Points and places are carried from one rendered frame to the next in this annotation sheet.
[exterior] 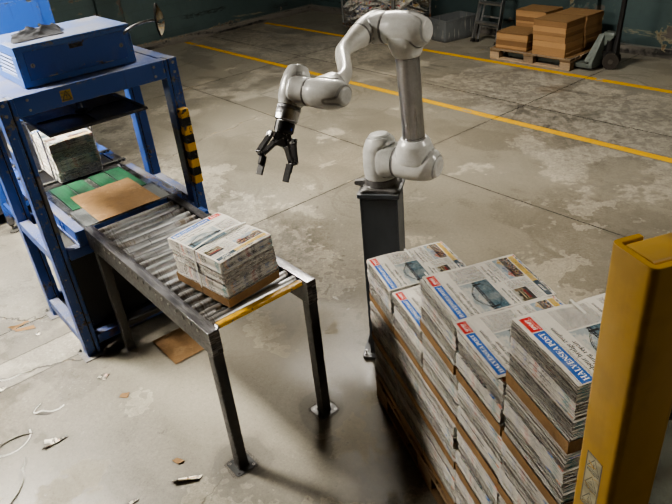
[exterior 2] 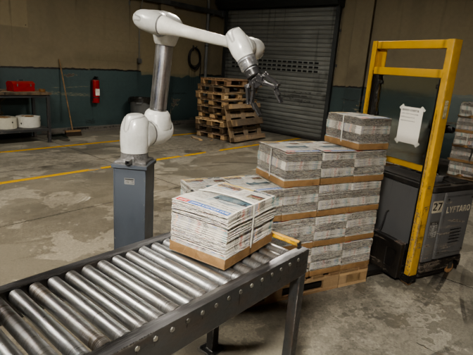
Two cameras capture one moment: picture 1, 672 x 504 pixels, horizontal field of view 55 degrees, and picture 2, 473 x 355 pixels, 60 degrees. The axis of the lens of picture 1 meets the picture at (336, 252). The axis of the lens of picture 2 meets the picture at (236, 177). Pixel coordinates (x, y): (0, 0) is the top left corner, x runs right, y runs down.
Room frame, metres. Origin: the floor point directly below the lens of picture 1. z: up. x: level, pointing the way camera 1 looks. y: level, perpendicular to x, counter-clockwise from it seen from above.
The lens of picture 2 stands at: (2.79, 2.14, 1.57)
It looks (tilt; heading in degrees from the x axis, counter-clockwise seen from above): 15 degrees down; 257
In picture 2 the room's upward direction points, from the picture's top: 4 degrees clockwise
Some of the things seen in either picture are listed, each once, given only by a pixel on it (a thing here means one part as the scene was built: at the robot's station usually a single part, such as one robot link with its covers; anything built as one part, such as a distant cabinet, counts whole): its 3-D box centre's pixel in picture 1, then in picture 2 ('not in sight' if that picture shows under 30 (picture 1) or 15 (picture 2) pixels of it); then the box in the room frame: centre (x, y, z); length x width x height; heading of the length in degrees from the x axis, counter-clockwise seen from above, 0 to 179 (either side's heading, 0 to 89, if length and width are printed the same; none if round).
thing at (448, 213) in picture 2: not in sight; (413, 217); (0.48, -0.86, 0.40); 0.69 x 0.55 x 0.80; 105
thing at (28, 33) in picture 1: (35, 29); not in sight; (3.51, 1.43, 1.78); 0.32 x 0.28 x 0.05; 127
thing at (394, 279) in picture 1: (463, 398); (264, 237); (1.95, -0.47, 0.42); 1.17 x 0.39 x 0.83; 15
